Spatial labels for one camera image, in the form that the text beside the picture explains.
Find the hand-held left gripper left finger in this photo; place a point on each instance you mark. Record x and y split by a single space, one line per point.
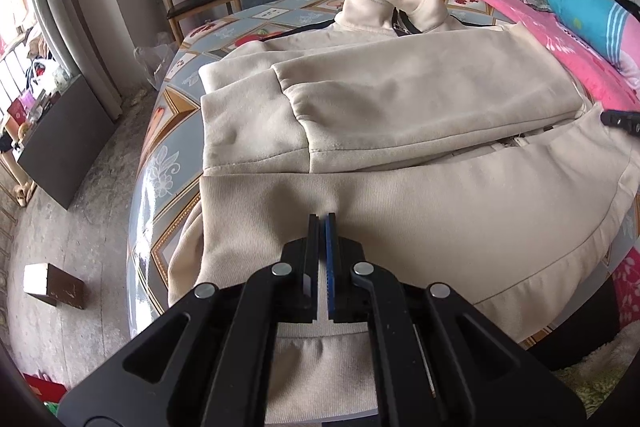
312 257

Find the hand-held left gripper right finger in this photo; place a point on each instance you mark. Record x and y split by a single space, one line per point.
330 267

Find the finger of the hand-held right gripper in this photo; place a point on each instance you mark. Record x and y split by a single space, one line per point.
622 121

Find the cream zip jacket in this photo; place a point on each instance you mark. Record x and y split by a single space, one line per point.
425 97

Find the pink floral blanket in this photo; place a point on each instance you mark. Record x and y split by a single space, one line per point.
540 42

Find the blue plush pillow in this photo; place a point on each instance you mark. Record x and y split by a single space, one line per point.
585 12

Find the person's black pants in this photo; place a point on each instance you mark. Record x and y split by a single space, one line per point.
575 347

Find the clear plastic bag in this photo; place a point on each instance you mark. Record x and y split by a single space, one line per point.
152 59

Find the small cardboard box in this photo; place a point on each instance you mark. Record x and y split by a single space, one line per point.
55 287

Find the fluffy white green robe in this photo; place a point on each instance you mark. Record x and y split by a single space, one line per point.
600 382

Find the dark grey low cabinet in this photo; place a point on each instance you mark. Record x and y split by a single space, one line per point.
70 142

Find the red gift bag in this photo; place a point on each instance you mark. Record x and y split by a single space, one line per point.
45 388

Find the small red box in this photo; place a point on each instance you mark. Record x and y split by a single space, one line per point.
19 111

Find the white plastic bag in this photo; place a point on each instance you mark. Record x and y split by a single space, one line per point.
41 72

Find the grey curtain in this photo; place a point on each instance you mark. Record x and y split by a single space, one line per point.
85 7

